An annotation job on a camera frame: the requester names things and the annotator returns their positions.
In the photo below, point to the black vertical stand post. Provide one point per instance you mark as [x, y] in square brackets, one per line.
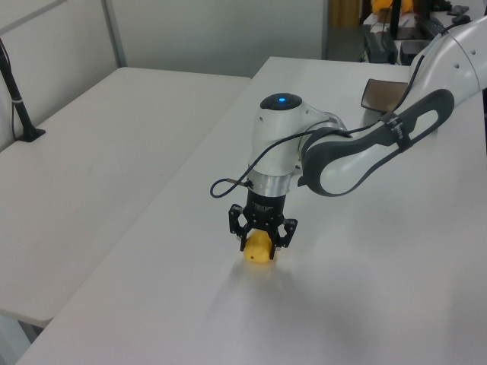
[395, 19]

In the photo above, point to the yellow plush toy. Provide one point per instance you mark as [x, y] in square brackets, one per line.
[380, 4]

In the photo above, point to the dark small desk objects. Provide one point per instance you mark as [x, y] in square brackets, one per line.
[459, 14]

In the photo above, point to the yellow panel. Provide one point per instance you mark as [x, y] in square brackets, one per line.
[343, 13]

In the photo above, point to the flat black device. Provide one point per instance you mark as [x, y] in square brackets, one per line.
[380, 45]

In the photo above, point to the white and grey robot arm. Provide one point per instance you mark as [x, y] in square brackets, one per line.
[277, 152]

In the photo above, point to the black keyboard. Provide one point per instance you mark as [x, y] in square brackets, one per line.
[430, 26]

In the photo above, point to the black pole with base plate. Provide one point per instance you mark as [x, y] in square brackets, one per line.
[18, 102]

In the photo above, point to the grey metal partition post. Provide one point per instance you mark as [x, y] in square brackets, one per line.
[114, 34]

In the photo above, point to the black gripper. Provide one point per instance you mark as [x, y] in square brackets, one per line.
[265, 207]

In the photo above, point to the brown square ceramic plate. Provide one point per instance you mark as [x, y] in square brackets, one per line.
[380, 95]

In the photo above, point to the black electronics box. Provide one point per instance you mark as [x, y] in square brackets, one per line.
[412, 51]

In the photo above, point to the yellow lemon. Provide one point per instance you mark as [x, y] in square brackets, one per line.
[256, 249]

